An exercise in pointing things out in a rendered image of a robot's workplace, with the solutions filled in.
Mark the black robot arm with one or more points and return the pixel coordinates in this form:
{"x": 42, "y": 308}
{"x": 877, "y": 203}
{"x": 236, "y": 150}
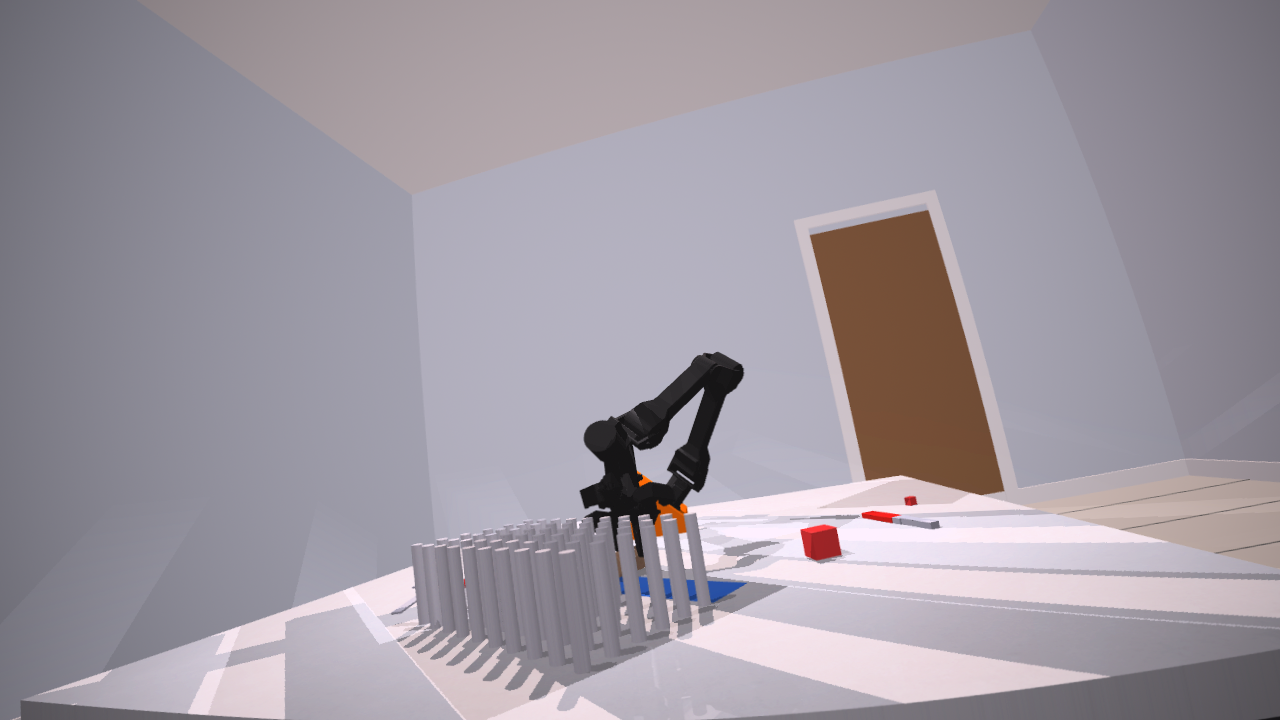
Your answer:
{"x": 646, "y": 424}

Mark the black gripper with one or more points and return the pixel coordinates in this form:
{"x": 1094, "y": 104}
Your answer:
{"x": 641, "y": 500}

